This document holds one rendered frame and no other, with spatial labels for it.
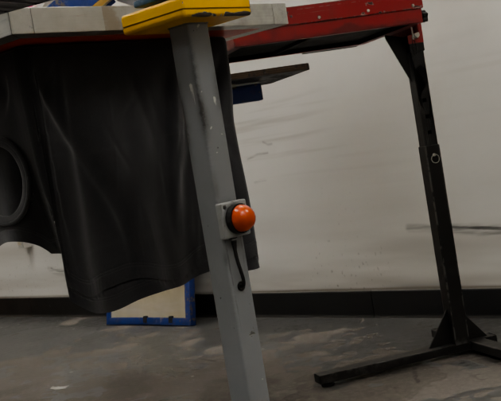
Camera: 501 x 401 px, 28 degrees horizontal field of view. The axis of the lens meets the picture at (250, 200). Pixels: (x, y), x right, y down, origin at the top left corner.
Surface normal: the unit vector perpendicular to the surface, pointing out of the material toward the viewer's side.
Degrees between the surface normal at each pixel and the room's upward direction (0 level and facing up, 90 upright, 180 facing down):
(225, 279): 90
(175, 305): 78
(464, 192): 90
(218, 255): 90
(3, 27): 90
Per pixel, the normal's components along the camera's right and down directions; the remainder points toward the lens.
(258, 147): -0.69, 0.15
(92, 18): 0.71, -0.08
